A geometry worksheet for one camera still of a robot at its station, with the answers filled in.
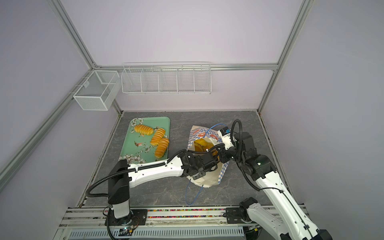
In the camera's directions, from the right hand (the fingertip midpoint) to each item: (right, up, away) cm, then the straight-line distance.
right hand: (218, 148), depth 72 cm
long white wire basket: (-31, +43, +27) cm, 59 cm away
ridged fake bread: (-37, +3, +29) cm, 48 cm away
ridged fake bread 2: (-33, -3, +24) cm, 41 cm away
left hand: (-10, -11, +7) cm, 17 cm away
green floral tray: (-45, +1, +31) cm, 54 cm away
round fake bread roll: (-8, -1, +21) cm, 23 cm away
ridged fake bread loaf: (-48, +8, +33) cm, 59 cm away
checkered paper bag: (-1, -18, +11) cm, 21 cm away
